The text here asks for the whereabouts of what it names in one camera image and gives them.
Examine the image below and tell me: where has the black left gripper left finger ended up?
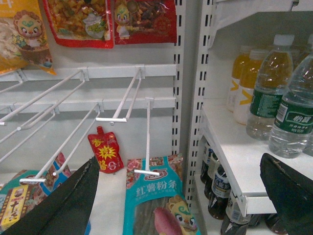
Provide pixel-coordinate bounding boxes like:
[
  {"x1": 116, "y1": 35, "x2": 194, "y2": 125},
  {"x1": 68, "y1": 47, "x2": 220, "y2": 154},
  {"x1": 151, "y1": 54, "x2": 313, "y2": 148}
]
[{"x1": 3, "y1": 156, "x2": 100, "y2": 235}]

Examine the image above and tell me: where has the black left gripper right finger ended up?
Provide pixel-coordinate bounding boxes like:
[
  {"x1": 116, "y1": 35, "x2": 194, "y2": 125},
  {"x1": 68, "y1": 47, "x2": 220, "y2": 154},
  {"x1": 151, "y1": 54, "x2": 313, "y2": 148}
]
[{"x1": 260, "y1": 153, "x2": 313, "y2": 235}]

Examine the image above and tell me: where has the water bottle green label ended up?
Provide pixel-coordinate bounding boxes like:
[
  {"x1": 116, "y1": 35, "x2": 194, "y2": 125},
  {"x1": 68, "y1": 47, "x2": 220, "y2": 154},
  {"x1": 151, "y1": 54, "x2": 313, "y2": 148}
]
[
  {"x1": 268, "y1": 53, "x2": 313, "y2": 159},
  {"x1": 246, "y1": 34, "x2": 294, "y2": 141}
]

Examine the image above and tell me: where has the yellow spice box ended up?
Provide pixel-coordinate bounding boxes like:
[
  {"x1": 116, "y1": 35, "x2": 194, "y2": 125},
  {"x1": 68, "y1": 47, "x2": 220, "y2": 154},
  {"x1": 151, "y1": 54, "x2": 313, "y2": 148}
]
[{"x1": 0, "y1": 185, "x2": 31, "y2": 233}]

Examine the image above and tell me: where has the red sauce pouch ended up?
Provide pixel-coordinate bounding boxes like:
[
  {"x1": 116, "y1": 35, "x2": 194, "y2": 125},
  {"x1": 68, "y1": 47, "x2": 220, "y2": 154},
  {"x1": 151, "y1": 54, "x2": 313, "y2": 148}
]
[{"x1": 88, "y1": 126, "x2": 124, "y2": 174}]

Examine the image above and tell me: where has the dark tea bottle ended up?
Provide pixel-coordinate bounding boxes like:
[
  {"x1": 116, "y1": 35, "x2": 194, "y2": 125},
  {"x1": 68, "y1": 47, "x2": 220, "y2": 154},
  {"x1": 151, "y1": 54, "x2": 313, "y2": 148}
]
[{"x1": 208, "y1": 165, "x2": 231, "y2": 220}]

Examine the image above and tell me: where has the teal sweet potato noodle bag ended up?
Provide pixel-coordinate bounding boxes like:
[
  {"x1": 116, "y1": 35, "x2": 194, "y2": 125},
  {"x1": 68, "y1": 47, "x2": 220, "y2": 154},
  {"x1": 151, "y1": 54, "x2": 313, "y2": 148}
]
[{"x1": 123, "y1": 154, "x2": 201, "y2": 235}]

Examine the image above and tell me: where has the yellow vitamin drink bottle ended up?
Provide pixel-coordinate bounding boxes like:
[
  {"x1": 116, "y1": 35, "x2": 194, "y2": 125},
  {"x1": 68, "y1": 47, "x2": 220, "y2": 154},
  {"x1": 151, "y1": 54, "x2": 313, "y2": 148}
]
[
  {"x1": 233, "y1": 48, "x2": 269, "y2": 125},
  {"x1": 226, "y1": 45, "x2": 253, "y2": 112}
]

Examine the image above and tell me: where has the yellow snack bag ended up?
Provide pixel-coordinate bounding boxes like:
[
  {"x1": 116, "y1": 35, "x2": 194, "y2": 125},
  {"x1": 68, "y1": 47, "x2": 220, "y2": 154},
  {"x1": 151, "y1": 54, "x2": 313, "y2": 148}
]
[{"x1": 0, "y1": 0, "x2": 56, "y2": 75}]

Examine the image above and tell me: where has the red snack bag left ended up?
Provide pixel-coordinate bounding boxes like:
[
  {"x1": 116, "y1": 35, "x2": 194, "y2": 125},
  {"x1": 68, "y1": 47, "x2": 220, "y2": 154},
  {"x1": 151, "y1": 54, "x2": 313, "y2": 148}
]
[{"x1": 43, "y1": 0, "x2": 114, "y2": 49}]

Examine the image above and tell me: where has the red snack bag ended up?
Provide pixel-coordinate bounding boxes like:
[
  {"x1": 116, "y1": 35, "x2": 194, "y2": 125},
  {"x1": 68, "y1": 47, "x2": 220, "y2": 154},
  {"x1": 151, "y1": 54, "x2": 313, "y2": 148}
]
[
  {"x1": 43, "y1": 0, "x2": 114, "y2": 49},
  {"x1": 113, "y1": 0, "x2": 177, "y2": 45}
]

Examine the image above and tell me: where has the white slotted upright post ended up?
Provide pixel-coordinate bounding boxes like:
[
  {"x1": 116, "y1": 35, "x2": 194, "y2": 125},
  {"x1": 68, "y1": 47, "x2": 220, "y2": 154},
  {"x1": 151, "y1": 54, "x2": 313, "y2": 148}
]
[{"x1": 184, "y1": 0, "x2": 215, "y2": 208}]

